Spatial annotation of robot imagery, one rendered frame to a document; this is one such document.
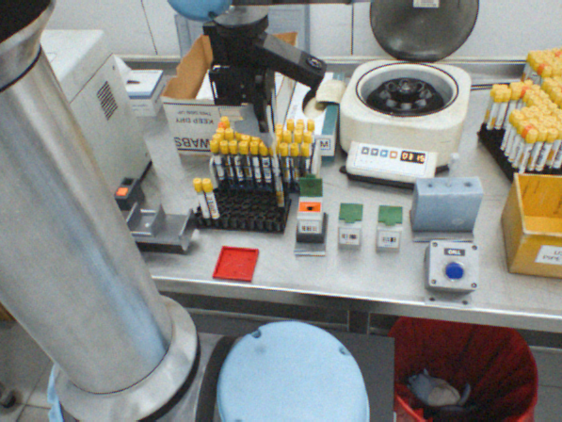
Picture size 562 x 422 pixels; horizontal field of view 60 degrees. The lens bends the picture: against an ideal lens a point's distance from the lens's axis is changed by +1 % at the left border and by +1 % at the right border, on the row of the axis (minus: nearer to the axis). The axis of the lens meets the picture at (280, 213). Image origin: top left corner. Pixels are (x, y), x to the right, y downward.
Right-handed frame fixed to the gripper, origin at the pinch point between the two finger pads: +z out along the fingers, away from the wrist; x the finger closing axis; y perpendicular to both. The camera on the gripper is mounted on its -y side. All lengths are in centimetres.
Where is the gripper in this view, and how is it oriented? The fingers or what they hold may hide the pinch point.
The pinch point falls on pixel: (272, 138)
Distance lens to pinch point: 79.1
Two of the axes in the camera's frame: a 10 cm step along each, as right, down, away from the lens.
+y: -9.8, -0.6, 1.8
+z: 0.9, 7.0, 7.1
